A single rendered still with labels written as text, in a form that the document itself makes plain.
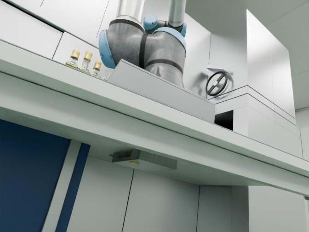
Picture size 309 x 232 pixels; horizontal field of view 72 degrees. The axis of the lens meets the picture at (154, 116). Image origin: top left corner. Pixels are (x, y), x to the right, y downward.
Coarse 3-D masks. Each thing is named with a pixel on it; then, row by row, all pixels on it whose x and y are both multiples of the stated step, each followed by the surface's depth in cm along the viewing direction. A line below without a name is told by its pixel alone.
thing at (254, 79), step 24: (240, 24) 174; (216, 48) 190; (240, 48) 165; (264, 48) 178; (240, 72) 156; (264, 72) 167; (288, 72) 196; (216, 96) 169; (240, 96) 149; (264, 96) 158; (288, 96) 184; (216, 120) 172; (288, 120) 173
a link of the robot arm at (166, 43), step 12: (144, 36) 62; (156, 36) 62; (168, 36) 61; (180, 36) 63; (144, 48) 60; (156, 48) 60; (168, 48) 59; (180, 48) 61; (144, 60) 62; (180, 60) 60
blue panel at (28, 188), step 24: (0, 120) 68; (0, 144) 67; (24, 144) 71; (48, 144) 75; (0, 168) 66; (24, 168) 69; (48, 168) 73; (0, 192) 64; (24, 192) 68; (48, 192) 71; (72, 192) 76; (0, 216) 63; (24, 216) 66
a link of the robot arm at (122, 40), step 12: (120, 0) 66; (132, 0) 65; (144, 0) 68; (120, 12) 65; (132, 12) 65; (120, 24) 62; (132, 24) 63; (108, 36) 62; (120, 36) 62; (132, 36) 62; (108, 48) 61; (120, 48) 61; (132, 48) 61; (108, 60) 64; (132, 60) 62
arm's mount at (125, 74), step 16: (128, 64) 45; (112, 80) 46; (128, 80) 44; (144, 80) 46; (160, 80) 48; (160, 96) 47; (176, 96) 49; (192, 96) 52; (192, 112) 50; (208, 112) 53
